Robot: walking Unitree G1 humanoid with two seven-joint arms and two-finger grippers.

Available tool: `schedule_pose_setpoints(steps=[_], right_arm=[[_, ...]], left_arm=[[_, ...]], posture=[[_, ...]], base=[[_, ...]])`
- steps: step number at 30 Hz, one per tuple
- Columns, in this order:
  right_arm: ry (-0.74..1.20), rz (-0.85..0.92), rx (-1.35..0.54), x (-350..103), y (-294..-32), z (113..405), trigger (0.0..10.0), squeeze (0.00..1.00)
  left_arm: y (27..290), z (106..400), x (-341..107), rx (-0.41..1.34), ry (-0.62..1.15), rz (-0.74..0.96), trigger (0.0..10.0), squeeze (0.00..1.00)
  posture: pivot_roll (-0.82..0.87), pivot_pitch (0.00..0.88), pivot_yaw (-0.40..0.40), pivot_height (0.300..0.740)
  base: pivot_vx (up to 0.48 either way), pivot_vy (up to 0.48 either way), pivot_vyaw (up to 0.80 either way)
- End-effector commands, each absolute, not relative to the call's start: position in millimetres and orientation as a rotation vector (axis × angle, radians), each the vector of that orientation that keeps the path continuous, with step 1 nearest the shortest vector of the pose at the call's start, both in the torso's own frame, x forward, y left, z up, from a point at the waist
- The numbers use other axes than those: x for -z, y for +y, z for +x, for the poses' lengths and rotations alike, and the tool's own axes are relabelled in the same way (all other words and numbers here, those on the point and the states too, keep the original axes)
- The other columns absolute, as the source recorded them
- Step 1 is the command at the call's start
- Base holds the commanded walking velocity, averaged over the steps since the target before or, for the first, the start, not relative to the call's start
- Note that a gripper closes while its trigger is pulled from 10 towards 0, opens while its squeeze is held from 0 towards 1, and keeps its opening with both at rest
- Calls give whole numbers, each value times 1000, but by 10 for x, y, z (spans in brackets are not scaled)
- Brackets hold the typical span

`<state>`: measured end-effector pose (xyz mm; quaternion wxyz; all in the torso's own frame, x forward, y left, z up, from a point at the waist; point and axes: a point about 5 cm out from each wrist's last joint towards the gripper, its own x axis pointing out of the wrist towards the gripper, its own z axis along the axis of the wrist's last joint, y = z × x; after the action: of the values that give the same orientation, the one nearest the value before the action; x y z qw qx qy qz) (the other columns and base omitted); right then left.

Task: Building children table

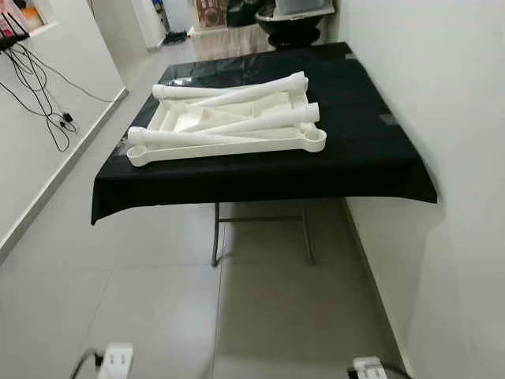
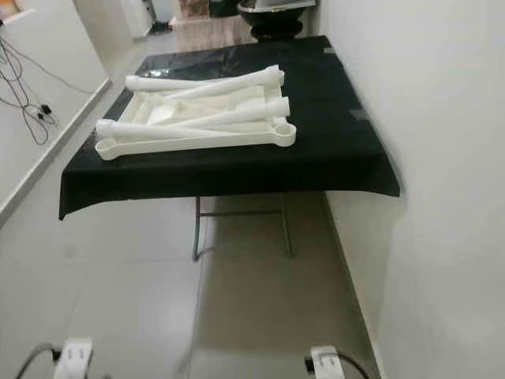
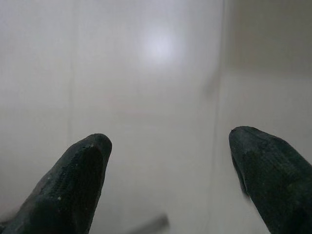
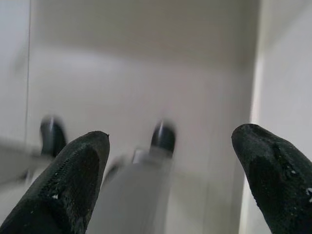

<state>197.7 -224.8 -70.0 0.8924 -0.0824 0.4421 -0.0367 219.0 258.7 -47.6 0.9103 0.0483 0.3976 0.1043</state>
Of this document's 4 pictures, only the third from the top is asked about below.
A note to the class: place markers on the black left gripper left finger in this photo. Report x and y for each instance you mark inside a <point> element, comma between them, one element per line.
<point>68,190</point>

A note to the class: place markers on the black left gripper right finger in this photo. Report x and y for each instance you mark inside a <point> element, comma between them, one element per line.
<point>275,180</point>

